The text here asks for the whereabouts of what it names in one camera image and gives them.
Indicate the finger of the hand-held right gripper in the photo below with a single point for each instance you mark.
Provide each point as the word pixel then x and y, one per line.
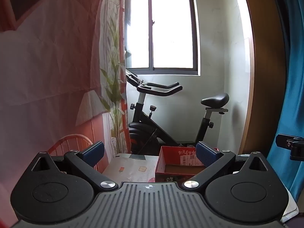
pixel 283 141

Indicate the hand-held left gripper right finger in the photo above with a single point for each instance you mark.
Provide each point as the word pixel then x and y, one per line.
pixel 205 153

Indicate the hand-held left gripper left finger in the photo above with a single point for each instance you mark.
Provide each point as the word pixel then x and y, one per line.
pixel 95 153

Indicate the red strawberry cardboard box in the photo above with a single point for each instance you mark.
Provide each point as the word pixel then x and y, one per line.
pixel 166 161

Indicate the blue curtain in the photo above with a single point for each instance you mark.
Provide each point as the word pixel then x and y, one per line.
pixel 295 87

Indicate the black exercise bike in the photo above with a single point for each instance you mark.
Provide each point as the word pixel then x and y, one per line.
pixel 144 128

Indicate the brown wooden door frame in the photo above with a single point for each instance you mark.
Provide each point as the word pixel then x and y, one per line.
pixel 266 76

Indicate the printed wall cloth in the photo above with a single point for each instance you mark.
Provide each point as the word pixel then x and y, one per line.
pixel 47 76

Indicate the window with dark frame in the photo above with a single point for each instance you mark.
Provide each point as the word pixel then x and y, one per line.
pixel 171 26

